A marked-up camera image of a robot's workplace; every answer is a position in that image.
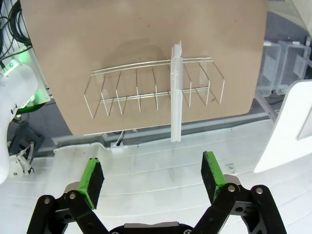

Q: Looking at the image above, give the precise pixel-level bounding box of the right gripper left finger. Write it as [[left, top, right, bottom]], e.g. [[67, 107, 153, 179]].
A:
[[26, 157, 111, 234]]

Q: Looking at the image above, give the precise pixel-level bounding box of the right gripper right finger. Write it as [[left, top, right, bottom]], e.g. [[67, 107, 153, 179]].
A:
[[195, 151, 287, 234]]

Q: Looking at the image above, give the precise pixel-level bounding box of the white base platform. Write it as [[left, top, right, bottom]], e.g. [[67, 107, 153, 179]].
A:
[[0, 114, 312, 234]]

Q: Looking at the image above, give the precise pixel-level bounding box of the white table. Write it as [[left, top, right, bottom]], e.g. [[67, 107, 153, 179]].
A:
[[253, 80, 312, 174]]

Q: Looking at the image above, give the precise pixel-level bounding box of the white plate in rack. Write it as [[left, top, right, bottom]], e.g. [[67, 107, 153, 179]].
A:
[[170, 40, 184, 143]]

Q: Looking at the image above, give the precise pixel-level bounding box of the white cable connector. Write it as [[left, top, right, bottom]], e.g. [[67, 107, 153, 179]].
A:
[[110, 130, 129, 154]]

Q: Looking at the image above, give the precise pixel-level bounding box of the black metal bracket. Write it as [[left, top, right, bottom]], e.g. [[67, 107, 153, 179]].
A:
[[9, 121, 46, 176]]

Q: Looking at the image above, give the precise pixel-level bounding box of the silver wire rack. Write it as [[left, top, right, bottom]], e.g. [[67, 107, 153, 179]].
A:
[[83, 57, 225, 120]]

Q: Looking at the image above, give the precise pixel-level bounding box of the black cable bundle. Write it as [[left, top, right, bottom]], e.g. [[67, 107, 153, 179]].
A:
[[0, 0, 34, 66]]

